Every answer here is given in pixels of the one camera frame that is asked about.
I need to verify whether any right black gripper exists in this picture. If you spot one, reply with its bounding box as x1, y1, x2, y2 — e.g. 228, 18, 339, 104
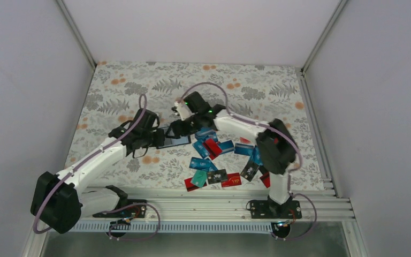
165, 113, 203, 139

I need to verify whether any black leather card holder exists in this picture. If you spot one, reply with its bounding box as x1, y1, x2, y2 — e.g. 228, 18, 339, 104
156, 127, 192, 149

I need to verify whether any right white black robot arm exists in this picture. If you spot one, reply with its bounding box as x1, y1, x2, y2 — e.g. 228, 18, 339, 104
170, 92, 301, 218

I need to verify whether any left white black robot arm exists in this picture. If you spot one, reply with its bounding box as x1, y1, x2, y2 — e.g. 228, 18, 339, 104
30, 108, 164, 234

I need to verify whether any blue striped card upper left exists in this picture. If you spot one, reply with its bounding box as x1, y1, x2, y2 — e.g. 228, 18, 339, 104
194, 127, 218, 142

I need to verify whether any blue logo card with chip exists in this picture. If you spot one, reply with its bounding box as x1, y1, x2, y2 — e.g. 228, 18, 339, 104
192, 141, 210, 158

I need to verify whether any blue VIP card lower right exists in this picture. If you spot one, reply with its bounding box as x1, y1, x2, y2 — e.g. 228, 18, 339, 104
189, 157, 218, 172

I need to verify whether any green VIP card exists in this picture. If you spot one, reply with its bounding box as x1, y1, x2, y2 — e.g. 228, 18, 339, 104
191, 170, 207, 188

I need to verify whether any blue card centre pile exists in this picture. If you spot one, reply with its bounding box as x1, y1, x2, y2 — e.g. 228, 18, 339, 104
234, 143, 255, 157

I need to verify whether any black card bottom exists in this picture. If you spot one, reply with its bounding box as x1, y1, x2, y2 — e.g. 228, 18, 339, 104
207, 169, 228, 184

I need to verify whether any red gold VIP card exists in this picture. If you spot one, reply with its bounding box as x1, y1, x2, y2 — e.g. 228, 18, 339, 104
220, 173, 242, 187

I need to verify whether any black VIP card right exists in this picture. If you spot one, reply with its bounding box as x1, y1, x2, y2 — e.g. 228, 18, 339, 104
240, 160, 260, 182

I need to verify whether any blue card upper right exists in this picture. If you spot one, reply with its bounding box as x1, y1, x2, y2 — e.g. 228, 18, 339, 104
251, 146, 263, 166

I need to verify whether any floral patterned table mat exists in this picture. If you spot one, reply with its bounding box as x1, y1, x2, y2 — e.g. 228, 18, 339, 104
64, 61, 324, 191

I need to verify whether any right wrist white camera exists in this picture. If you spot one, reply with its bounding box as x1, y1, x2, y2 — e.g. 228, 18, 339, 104
172, 101, 192, 120

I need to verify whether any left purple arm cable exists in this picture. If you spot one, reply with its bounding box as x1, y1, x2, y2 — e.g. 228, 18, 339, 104
32, 93, 162, 243

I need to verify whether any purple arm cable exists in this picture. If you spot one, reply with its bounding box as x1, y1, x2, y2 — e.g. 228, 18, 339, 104
179, 82, 318, 243
32, 93, 162, 243

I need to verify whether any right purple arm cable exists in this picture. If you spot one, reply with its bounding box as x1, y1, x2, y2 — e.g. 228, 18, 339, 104
179, 82, 318, 243

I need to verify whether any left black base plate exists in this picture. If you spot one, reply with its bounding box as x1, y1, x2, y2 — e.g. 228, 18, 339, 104
93, 199, 147, 219

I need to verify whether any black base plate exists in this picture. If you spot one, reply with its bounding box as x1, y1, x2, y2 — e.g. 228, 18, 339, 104
246, 200, 302, 220
93, 199, 147, 219

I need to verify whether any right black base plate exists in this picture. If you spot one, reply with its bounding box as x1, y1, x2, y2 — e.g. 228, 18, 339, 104
246, 200, 302, 220

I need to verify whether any grey slotted cable duct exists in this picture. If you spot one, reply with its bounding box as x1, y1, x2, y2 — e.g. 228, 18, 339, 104
74, 221, 276, 234

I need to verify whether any aluminium front rail frame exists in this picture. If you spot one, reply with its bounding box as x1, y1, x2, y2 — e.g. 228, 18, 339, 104
123, 187, 355, 222

